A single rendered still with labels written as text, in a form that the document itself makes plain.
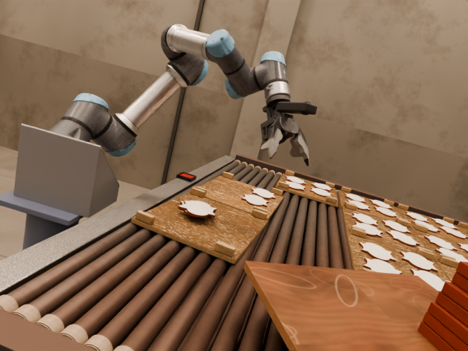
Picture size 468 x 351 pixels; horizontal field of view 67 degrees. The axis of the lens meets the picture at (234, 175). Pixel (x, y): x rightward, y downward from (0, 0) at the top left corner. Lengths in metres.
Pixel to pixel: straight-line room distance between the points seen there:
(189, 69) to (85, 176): 0.56
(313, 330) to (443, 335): 0.24
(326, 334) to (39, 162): 1.00
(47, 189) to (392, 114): 3.45
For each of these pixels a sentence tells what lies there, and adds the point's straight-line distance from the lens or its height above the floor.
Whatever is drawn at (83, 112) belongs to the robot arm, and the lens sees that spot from 1.35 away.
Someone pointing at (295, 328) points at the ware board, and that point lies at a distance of 0.65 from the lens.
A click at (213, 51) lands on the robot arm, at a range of 1.06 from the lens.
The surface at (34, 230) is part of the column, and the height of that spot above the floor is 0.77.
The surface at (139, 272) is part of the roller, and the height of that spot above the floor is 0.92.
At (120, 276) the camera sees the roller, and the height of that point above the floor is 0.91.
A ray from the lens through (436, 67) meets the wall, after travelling 4.20.
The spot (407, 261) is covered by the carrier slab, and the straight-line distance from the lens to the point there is 1.50.
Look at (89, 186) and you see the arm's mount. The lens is 1.22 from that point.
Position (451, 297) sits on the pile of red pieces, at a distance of 0.77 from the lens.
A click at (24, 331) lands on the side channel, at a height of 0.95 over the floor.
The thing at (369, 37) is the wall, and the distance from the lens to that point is 4.05.
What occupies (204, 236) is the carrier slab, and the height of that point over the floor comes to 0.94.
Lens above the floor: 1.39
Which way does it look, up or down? 14 degrees down
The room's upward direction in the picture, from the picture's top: 15 degrees clockwise
